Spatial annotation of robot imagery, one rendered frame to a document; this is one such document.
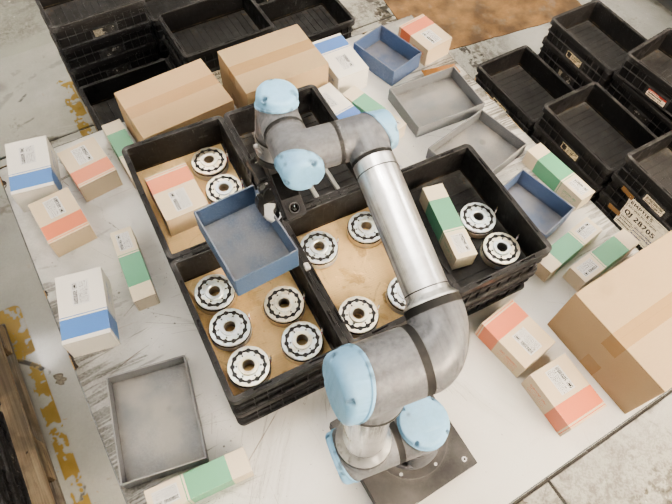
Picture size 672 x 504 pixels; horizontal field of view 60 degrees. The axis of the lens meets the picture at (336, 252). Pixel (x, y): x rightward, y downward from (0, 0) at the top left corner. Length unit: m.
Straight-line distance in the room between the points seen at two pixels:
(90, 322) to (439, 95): 1.38
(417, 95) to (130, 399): 1.37
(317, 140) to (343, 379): 0.39
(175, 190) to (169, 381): 0.51
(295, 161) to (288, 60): 1.09
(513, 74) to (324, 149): 2.11
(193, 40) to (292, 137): 1.75
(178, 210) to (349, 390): 0.89
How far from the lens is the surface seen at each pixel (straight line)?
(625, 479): 2.51
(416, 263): 0.93
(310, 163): 0.95
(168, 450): 1.56
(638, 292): 1.68
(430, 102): 2.15
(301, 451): 1.53
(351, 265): 1.57
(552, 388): 1.61
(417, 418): 1.28
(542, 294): 1.80
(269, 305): 1.48
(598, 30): 3.25
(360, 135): 1.00
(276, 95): 1.02
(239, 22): 2.77
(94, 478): 2.35
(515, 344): 1.62
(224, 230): 1.34
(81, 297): 1.67
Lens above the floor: 2.20
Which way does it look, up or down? 60 degrees down
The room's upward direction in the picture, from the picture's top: 5 degrees clockwise
